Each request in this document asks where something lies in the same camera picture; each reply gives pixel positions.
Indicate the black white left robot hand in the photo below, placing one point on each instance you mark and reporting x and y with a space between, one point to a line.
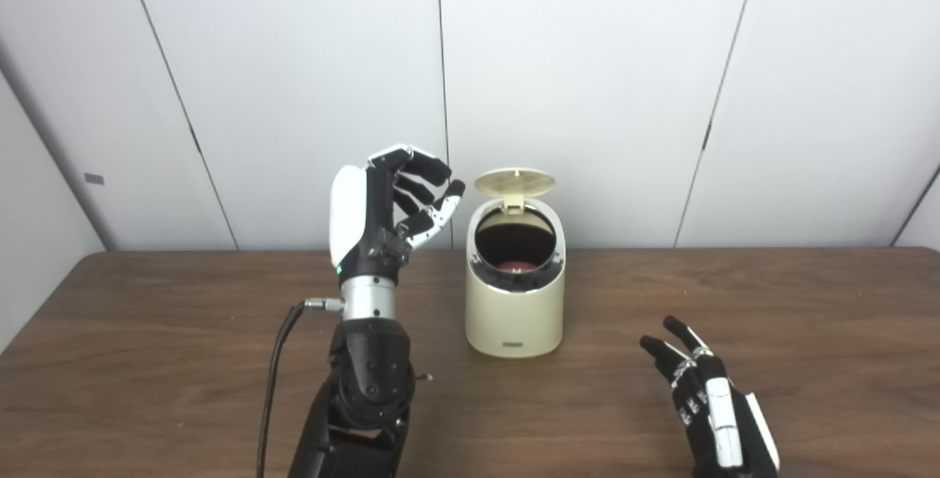
352 214

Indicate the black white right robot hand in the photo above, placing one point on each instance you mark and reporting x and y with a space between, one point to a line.
723 419

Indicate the round cream bin lid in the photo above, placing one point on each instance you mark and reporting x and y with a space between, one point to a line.
514 181

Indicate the red apple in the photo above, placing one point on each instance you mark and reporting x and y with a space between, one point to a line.
518 266

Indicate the cream-colored bin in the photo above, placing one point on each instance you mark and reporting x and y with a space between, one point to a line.
514 316

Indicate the small grey wall plate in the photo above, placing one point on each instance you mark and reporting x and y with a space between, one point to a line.
94 178

